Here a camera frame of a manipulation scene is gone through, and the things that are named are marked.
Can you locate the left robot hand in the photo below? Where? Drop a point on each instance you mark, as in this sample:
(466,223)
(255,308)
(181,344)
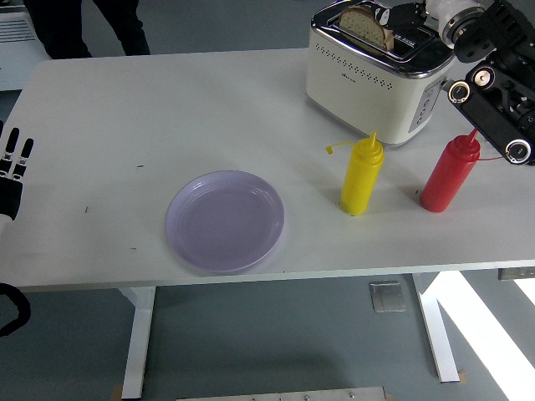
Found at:
(10,196)

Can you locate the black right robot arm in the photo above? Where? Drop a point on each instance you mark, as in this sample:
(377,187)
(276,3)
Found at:
(501,108)

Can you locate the white chrome two-slot toaster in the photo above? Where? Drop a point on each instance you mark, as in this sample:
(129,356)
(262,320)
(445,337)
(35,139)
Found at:
(355,96)

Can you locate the brown-crust bread slice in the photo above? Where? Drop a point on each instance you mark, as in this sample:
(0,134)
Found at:
(361,27)

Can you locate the person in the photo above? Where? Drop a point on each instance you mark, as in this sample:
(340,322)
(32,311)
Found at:
(67,29)

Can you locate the grey table control panel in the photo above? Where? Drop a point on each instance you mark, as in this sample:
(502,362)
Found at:
(516,273)

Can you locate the grey metal floor box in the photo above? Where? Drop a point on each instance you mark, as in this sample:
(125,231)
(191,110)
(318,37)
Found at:
(387,297)

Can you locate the red squeeze bottle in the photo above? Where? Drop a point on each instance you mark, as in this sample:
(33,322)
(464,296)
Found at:
(447,179)

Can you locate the white slatted cabinet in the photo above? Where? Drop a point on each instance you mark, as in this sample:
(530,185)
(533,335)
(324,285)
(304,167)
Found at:
(16,62)

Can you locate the yellow squeeze bottle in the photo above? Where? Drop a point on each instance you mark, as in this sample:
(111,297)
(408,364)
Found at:
(359,179)

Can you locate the white table leg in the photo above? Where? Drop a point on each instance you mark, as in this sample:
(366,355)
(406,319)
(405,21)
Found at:
(436,334)
(140,334)

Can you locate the purple round plate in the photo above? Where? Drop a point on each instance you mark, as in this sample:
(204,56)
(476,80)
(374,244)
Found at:
(225,221)

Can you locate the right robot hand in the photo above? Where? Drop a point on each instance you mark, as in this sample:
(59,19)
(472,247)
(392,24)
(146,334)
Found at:
(449,8)

